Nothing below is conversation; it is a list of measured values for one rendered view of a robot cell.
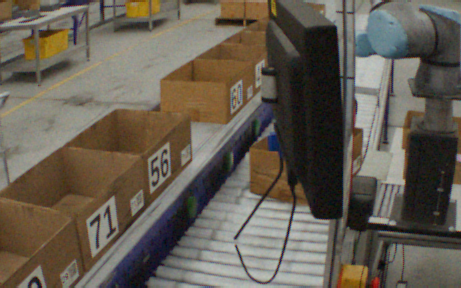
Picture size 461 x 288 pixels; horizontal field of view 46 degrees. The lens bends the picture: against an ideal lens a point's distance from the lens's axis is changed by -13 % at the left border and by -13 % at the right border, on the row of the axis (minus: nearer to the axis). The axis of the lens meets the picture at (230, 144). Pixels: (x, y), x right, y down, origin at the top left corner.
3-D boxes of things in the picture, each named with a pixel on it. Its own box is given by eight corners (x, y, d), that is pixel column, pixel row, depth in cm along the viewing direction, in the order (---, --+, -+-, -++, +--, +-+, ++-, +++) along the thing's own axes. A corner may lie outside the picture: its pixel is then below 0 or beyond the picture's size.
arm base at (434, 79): (460, 82, 185) (460, 55, 181) (469, 96, 167) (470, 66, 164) (411, 78, 189) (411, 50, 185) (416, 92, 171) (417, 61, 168)
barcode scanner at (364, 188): (375, 207, 149) (378, 172, 144) (369, 234, 139) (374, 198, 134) (351, 205, 151) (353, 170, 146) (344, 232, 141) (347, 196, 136)
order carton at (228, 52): (253, 97, 281) (253, 61, 275) (193, 93, 289) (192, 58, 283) (273, 76, 316) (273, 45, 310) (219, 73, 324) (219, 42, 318)
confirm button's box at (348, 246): (352, 265, 138) (355, 241, 135) (339, 264, 139) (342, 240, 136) (355, 251, 144) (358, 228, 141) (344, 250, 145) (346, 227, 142)
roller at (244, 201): (354, 205, 202) (355, 211, 206) (210, 190, 217) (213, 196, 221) (352, 219, 200) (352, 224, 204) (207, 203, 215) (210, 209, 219)
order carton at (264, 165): (322, 209, 203) (325, 163, 197) (248, 192, 218) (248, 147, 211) (362, 169, 234) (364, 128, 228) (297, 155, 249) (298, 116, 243)
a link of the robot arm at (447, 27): (469, 62, 171) (469, 9, 165) (435, 64, 165) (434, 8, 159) (441, 52, 184) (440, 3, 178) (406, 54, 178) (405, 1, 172)
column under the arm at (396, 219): (456, 201, 202) (467, 118, 190) (455, 234, 179) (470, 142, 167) (394, 195, 210) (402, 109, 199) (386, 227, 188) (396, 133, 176)
